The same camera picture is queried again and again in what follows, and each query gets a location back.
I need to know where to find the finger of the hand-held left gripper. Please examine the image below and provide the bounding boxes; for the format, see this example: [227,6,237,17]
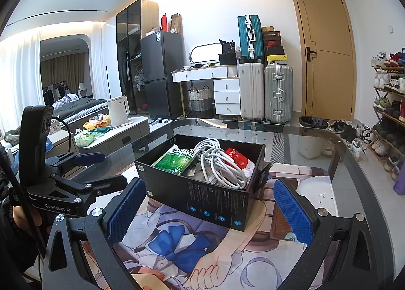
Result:
[45,151,106,168]
[50,174,127,196]

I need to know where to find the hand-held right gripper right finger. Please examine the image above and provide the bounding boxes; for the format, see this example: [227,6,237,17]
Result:
[273,179,385,290]

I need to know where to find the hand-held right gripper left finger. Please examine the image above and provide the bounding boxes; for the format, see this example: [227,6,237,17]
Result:
[41,179,146,290]

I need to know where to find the large green white medicine packet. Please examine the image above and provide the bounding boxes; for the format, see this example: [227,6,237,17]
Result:
[151,144,198,177]

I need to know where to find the black cardboard box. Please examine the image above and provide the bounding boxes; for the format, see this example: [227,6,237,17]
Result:
[134,134,271,232]

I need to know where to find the red white packet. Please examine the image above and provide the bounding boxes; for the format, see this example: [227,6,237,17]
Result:
[225,147,255,180]

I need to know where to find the white charging cable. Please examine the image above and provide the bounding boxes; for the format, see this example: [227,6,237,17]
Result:
[191,138,249,190]

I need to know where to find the person's left hand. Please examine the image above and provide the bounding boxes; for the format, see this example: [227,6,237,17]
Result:
[13,206,42,231]

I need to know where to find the green plastic bag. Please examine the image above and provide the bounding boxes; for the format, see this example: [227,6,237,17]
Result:
[74,130,95,149]

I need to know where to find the yellow snack bag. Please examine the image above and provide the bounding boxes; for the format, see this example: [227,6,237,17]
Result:
[83,118,110,130]

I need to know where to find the grey side cabinet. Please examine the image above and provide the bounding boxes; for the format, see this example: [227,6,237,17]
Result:
[47,117,151,158]

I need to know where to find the bed with grey blanket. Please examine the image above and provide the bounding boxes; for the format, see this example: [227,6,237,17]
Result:
[52,94,110,120]

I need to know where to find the white electric kettle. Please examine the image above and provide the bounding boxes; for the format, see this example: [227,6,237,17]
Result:
[107,95,133,127]

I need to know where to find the clothes rack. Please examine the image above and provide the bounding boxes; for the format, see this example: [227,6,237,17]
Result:
[43,80,68,105]

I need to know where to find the printed anime mat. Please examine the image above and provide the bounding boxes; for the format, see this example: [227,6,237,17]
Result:
[79,163,342,290]

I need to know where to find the black white patterned rug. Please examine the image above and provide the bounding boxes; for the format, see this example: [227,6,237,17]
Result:
[271,133,286,160]

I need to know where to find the person's dark clothing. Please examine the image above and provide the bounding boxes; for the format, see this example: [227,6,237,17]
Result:
[0,147,29,278]

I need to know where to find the white trash bin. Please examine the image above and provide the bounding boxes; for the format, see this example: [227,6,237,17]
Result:
[299,116,330,159]

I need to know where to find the white curtains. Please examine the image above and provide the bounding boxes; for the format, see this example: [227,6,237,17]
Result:
[0,22,111,139]

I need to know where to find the group of loose shoes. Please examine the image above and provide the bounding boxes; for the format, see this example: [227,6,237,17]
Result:
[323,119,391,162]

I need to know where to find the dark grey refrigerator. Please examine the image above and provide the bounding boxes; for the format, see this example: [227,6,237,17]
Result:
[141,30,184,119]

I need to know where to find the dark glass wardrobe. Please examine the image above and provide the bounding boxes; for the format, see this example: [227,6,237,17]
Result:
[116,0,159,115]

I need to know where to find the purple bag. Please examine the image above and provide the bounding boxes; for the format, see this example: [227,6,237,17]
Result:
[392,163,405,196]

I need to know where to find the silver suitcase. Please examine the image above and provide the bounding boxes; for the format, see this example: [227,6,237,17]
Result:
[264,65,293,124]

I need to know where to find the woven laundry basket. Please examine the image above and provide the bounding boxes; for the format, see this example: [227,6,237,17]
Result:
[188,86,215,111]

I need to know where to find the white suitcase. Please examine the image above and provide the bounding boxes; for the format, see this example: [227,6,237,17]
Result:
[238,63,266,121]

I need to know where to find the white dressing table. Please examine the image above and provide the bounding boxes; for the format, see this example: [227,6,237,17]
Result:
[171,65,241,116]

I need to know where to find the wooden shoe rack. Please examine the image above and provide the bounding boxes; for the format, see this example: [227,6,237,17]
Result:
[372,65,405,180]

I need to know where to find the black yellow shoe box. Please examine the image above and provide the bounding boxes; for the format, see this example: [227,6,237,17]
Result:
[266,55,289,66]

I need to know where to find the oval mirror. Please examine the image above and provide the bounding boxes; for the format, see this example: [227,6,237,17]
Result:
[189,42,224,66]

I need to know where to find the shoe rack with shoes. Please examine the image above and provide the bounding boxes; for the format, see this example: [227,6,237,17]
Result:
[371,48,405,180]

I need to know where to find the flat cardboard box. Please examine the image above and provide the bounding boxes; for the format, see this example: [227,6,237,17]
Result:
[171,13,183,34]

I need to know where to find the wooden door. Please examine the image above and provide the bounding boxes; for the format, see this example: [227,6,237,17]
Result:
[289,0,355,121]

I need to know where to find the black storage box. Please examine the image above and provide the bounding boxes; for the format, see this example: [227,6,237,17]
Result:
[219,53,238,66]

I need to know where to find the black tote bag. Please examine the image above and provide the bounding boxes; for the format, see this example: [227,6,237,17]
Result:
[219,38,238,55]

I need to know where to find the teal suitcase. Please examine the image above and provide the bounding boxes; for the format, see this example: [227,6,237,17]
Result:
[238,15,265,64]

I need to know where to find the black cable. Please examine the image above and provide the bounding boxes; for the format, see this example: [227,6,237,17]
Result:
[51,115,79,155]

